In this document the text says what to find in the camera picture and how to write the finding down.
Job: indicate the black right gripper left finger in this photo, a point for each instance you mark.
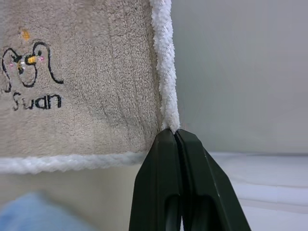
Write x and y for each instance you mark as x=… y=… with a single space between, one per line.
x=156 y=173

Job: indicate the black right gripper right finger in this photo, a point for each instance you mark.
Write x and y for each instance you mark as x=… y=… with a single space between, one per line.
x=204 y=178

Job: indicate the beige towel with white trim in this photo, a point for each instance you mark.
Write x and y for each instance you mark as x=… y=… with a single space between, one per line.
x=84 y=84

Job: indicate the light blue cloth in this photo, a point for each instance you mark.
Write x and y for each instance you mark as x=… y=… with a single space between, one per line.
x=36 y=214

